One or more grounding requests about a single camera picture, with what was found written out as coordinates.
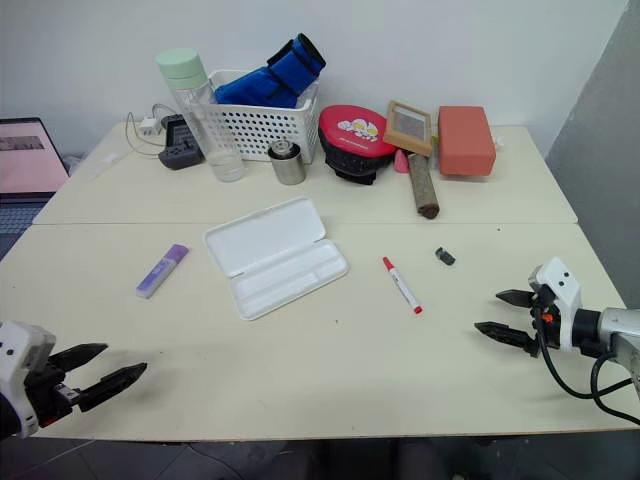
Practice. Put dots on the clear plastic strip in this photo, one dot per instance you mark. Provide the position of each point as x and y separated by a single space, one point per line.
106 165

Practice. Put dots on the brown bark covered log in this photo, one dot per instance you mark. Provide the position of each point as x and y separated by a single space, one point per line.
424 185

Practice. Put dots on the blue fabric bag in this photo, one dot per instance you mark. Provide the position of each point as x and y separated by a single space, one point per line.
260 87

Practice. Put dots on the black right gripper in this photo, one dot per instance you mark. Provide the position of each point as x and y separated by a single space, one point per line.
540 305

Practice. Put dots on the grey power strip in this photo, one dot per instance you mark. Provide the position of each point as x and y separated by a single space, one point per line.
180 145

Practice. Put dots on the open laptop computer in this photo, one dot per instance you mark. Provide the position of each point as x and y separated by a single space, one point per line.
25 160

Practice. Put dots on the wooden picture frame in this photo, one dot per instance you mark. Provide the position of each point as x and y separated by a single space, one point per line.
407 127

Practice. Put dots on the white plastic cutting board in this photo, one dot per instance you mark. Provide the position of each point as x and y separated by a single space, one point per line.
265 240

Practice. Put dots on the steel cylindrical canister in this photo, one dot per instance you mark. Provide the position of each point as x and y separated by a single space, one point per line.
287 165

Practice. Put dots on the white USB charger plug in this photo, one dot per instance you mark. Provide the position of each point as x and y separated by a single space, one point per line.
150 127

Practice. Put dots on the red white marker pen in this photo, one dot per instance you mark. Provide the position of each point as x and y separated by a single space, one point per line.
401 284

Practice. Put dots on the orange red foam block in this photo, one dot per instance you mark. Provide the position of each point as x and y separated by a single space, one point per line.
465 140

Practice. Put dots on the small pink cone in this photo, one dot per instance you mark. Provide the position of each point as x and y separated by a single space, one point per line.
401 164

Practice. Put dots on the purple highlighter pen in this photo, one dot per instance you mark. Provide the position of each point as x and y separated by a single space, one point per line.
161 272

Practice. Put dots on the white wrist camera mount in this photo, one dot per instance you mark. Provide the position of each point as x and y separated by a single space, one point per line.
562 285
15 350

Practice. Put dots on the small black plastic device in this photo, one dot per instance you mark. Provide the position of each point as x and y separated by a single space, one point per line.
445 256

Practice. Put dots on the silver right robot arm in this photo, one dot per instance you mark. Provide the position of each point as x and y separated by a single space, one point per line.
620 325

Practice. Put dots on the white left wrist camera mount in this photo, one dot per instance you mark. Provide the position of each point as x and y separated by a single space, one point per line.
15 350

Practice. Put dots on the red round case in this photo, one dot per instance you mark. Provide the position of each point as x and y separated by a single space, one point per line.
350 135

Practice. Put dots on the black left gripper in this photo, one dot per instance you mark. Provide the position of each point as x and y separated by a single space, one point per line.
50 395

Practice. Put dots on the clear bottle with green lid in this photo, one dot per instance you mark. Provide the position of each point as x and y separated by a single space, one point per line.
200 110

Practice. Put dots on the white perforated plastic basket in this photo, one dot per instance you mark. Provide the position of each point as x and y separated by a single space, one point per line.
260 130

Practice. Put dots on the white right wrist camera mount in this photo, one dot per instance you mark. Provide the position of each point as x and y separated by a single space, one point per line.
562 285

